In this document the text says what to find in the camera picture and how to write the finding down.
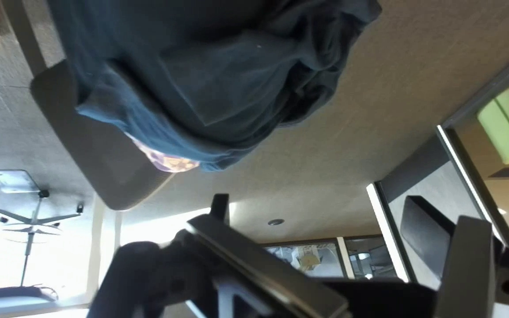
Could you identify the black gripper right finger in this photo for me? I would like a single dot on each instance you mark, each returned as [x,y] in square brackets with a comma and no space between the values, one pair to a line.
[466,270]

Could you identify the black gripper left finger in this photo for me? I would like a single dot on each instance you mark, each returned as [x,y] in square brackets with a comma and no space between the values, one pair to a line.
[254,265]

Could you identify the purple floral clothing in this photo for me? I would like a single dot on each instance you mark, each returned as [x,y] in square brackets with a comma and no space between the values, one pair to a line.
[166,159]

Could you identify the dark blue clothing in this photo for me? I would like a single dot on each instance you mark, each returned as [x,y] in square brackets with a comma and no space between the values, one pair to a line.
[206,76]

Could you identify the blue office chair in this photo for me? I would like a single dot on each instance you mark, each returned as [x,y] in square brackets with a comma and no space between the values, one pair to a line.
[30,221]

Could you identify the glass partition frame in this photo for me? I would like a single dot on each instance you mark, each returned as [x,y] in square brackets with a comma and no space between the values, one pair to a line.
[471,182]

